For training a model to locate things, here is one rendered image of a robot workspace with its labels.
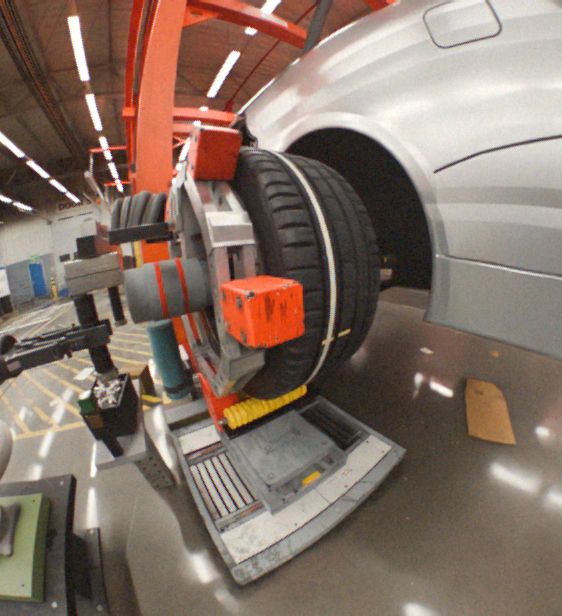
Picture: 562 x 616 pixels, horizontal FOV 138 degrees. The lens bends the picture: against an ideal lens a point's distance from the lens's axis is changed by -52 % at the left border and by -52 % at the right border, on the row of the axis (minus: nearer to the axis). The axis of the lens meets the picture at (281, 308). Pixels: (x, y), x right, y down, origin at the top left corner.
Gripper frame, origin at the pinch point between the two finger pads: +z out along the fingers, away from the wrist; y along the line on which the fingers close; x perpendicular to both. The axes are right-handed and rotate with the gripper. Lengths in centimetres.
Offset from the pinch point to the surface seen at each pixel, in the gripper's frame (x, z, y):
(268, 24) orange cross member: 177, 85, -65
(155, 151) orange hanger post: 56, 19, -60
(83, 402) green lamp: -17.8, -11.6, -10.4
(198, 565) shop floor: -83, -9, 9
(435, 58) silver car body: 54, 63, 30
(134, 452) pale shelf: -38.1, -6.5, -11.3
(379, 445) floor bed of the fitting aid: -75, 78, 11
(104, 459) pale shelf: -38.1, -16.2, -11.8
